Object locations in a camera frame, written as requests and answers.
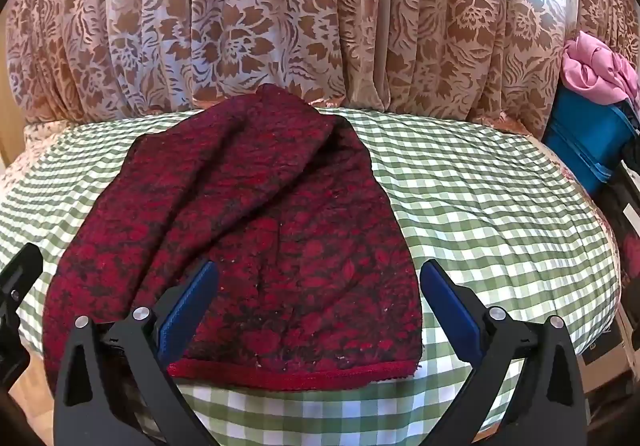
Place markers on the dark red knit garment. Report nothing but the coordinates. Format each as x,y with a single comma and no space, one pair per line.
260,206

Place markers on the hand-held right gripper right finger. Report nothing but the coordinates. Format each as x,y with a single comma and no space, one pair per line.
452,311

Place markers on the cardboard box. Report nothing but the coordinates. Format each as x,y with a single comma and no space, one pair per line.
612,366

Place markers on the green checked bed sheet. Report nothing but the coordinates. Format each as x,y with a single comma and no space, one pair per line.
475,206

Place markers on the brown floral curtain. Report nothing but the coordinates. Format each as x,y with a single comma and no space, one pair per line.
300,16

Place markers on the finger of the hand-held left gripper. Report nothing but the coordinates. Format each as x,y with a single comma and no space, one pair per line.
15,283

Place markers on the pink cloth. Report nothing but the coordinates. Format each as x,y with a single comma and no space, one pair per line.
597,69

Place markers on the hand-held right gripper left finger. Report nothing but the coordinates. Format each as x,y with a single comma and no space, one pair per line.
189,306

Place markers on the black box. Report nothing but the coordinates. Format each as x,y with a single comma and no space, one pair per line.
625,226

